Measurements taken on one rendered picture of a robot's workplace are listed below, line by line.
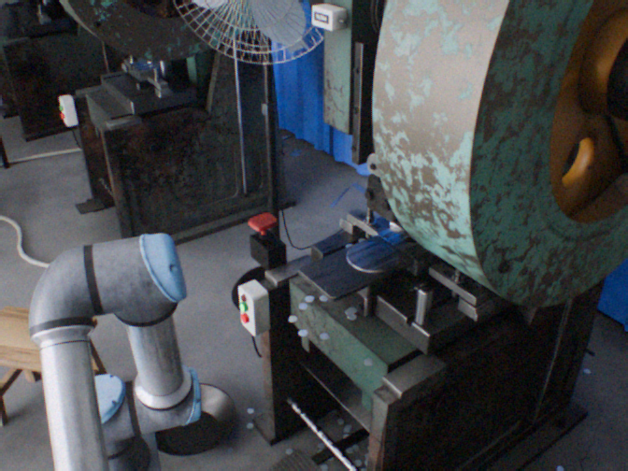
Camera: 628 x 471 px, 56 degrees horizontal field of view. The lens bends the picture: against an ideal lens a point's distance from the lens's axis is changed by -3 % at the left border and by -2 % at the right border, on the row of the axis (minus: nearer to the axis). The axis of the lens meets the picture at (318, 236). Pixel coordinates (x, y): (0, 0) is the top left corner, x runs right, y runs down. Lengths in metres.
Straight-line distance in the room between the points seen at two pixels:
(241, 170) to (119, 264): 2.10
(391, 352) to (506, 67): 0.83
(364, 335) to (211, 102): 1.66
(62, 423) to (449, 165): 0.65
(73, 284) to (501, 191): 0.64
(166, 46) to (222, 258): 0.99
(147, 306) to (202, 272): 1.77
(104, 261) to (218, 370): 1.36
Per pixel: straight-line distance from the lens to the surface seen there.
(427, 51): 0.77
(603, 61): 1.01
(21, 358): 2.04
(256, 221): 1.64
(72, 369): 0.98
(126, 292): 0.99
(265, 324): 1.66
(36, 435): 2.26
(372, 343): 1.43
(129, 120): 2.72
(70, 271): 0.99
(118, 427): 1.34
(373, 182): 1.39
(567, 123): 1.05
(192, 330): 2.48
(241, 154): 2.98
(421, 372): 1.38
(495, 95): 0.74
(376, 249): 1.48
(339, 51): 1.36
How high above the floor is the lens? 1.61
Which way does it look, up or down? 33 degrees down
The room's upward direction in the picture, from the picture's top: straight up
